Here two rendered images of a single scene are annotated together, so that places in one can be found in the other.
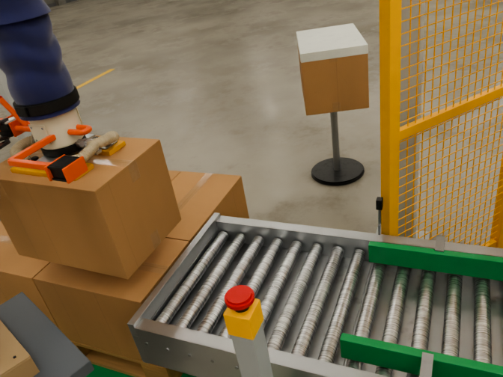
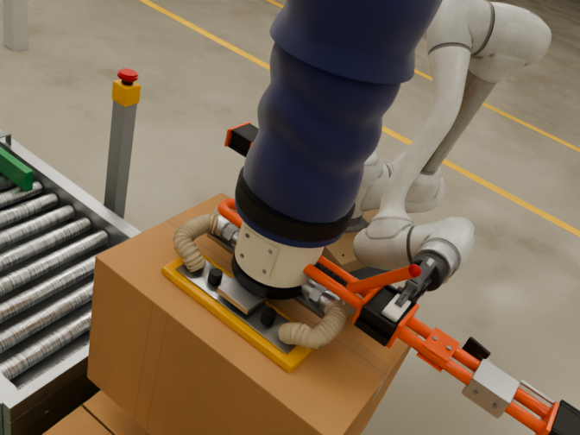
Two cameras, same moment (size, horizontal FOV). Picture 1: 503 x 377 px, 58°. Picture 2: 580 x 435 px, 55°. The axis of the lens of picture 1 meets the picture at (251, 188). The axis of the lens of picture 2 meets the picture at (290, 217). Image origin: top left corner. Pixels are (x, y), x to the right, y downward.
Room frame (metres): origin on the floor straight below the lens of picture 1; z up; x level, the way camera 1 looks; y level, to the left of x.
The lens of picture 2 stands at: (2.54, 0.61, 1.87)
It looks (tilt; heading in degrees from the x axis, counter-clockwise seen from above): 35 degrees down; 175
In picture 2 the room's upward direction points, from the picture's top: 19 degrees clockwise
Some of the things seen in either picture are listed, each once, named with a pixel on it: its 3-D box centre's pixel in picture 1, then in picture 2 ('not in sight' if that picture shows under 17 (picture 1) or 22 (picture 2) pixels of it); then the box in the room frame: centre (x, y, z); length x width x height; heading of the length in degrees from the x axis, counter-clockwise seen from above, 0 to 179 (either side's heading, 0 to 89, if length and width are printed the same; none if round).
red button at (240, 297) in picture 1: (239, 300); (128, 77); (0.77, 0.07, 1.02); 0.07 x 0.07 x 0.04
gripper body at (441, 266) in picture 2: not in sight; (422, 278); (1.65, 0.98, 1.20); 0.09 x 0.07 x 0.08; 152
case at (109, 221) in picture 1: (86, 199); (247, 351); (1.67, 0.69, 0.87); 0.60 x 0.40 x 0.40; 61
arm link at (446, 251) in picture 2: not in sight; (435, 262); (1.59, 1.02, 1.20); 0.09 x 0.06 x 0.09; 62
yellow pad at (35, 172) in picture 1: (49, 164); not in sight; (1.58, 0.73, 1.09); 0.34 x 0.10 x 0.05; 60
